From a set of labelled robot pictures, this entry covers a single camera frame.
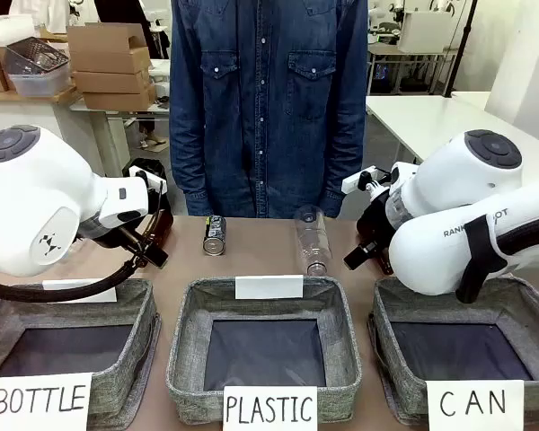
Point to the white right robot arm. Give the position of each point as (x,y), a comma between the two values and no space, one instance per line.
(449,188)

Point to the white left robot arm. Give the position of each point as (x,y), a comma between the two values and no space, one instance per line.
(36,202)

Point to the wooden shelf board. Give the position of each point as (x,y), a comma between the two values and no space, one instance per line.
(27,98)

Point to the clear plastic storage bin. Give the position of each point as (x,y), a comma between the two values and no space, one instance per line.
(38,67)

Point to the white foam block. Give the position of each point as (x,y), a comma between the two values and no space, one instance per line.
(6,29)

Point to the grey fabric basket plastic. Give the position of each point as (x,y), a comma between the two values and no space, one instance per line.
(341,323)

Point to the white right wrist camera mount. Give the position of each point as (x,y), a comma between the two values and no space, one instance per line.
(355,182)

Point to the white table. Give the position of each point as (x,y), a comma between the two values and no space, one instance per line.
(422,121)

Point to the grey fabric basket bottle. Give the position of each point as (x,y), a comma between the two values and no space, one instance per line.
(135,310)

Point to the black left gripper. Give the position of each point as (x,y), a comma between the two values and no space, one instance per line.
(139,231)

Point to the flat cardboard box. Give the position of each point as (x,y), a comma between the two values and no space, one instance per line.
(112,81)
(121,98)

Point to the black stand pole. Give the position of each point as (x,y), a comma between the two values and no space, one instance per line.
(466,45)

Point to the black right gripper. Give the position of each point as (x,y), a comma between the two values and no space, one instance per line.
(373,224)

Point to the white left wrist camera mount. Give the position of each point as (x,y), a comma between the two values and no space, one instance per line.
(140,173)

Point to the black drink can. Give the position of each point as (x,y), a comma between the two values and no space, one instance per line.
(214,238)

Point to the person in denim shirt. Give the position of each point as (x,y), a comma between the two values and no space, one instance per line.
(269,112)

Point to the white BOTTLE paper label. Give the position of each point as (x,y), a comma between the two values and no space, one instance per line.
(40,399)

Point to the grey fabric basket can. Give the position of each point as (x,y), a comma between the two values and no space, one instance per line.
(386,332)

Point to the white CAN paper label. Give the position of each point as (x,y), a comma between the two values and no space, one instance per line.
(474,404)

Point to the white PLASTIC paper label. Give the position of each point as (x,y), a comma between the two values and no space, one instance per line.
(269,407)

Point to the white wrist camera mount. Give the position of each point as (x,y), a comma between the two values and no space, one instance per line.
(355,182)
(140,173)

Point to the large clear plastic bottle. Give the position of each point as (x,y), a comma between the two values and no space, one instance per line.
(314,242)

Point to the blank white card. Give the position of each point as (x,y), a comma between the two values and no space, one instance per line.
(94,294)
(269,287)

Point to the large white box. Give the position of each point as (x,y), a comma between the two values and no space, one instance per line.
(429,31)

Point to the open cardboard box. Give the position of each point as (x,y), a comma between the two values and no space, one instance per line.
(103,47)

